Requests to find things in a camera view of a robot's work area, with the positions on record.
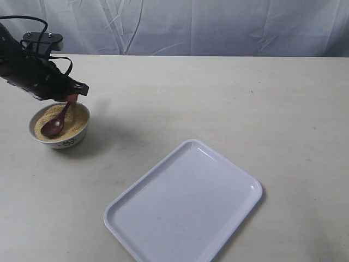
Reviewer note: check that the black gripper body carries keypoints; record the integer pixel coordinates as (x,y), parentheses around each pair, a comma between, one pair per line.
(35,75)

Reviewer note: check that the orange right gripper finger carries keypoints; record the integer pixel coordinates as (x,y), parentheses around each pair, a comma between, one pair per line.
(80,88)

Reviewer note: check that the white plastic tray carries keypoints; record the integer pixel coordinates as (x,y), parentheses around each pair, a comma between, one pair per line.
(185,208)

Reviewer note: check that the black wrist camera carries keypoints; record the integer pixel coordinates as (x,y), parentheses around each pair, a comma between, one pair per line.
(43,45)

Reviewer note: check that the yellow grains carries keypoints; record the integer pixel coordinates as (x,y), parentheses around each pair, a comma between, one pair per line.
(75,120)

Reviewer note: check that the dark brown wooden spoon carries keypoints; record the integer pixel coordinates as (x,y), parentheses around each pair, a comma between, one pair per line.
(53,127)

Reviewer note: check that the white ceramic bowl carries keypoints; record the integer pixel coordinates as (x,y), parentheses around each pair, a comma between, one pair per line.
(62,144)

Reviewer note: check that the white wrinkled backdrop curtain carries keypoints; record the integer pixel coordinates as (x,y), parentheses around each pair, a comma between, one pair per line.
(188,28)

